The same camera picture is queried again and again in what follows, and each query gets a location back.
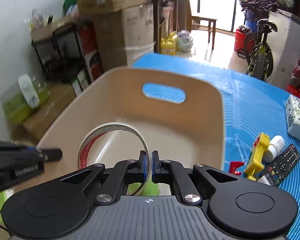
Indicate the white small charger block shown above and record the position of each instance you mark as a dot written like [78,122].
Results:
[264,180]

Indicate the white plastic bag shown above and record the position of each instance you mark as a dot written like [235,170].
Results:
[184,41]

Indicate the yellow oil jug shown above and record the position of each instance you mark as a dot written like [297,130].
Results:
[168,46]

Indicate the green black bicycle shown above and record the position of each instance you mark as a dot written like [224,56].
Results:
[256,49]

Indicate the white patterned tissue box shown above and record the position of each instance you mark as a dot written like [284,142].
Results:
[292,109]

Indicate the black TV remote control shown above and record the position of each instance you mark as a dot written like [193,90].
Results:
[279,169]

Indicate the black metal shelf rack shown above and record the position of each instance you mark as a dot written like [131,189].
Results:
[70,55]

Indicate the beige plastic storage bin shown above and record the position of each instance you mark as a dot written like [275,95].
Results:
[178,116]

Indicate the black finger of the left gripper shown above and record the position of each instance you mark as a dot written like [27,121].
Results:
[47,154]

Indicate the roll of adhesive tape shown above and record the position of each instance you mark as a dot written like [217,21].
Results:
[107,144]

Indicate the red ultraman action figure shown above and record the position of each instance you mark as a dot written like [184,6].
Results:
[233,168]

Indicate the yellow toy block figure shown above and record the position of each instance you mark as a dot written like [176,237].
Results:
[258,149]

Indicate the cardboard box on floor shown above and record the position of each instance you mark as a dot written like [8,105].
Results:
[60,96]

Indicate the blue silicone table mat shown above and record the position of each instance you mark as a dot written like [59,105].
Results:
[250,107]

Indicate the red plastic bucket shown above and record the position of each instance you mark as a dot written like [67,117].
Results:
[239,39]

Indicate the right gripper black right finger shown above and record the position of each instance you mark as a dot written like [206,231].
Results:
[207,202]

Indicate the large stacked cardboard boxes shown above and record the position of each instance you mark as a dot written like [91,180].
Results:
[124,29]

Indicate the white pill bottle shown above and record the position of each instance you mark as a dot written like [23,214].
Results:
[274,149]

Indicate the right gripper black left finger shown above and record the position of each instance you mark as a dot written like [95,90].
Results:
[55,208]

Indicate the white chest freezer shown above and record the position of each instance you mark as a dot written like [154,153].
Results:
[285,47]

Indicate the wooden chair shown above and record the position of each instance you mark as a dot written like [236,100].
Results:
[198,22]

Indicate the green plastic container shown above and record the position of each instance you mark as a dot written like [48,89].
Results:
[23,98]

